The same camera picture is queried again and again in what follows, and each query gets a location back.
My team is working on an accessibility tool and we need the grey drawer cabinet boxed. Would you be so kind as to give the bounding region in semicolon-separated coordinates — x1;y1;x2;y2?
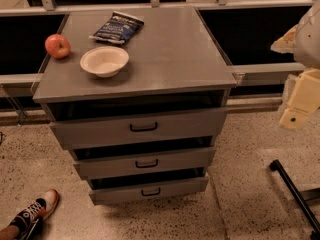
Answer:
33;7;235;190

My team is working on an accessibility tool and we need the grey drawer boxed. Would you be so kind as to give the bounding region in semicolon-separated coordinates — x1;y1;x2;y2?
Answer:
50;108;226;150
89;176;208;205
74;147;215;180

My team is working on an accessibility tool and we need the grey top drawer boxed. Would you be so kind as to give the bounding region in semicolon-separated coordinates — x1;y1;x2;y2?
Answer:
50;108;226;150

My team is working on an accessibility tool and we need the metal railing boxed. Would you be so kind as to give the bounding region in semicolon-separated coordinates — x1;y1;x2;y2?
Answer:
1;0;309;124

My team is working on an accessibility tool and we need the white bowl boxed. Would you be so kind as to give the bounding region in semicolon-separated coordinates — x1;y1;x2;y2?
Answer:
80;46;129;78

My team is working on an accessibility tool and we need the red apple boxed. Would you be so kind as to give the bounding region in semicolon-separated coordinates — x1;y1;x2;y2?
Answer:
45;34;71;59

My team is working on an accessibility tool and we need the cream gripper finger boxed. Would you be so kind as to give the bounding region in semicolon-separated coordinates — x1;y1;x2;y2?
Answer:
279;69;320;130
271;25;297;54

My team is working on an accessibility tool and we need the blue chip bag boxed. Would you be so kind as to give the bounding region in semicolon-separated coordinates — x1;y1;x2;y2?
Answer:
90;11;144;45

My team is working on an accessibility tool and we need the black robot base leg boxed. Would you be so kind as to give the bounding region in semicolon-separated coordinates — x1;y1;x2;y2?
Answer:
269;160;320;240

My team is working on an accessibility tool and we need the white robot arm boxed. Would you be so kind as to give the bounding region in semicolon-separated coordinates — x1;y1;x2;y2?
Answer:
271;0;320;130

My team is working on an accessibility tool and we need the grey bottom drawer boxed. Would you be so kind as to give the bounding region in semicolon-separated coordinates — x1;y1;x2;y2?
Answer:
89;176;208;205

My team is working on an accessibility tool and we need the red black sneaker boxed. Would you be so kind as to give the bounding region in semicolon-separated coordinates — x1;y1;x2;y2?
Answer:
9;189;59;239

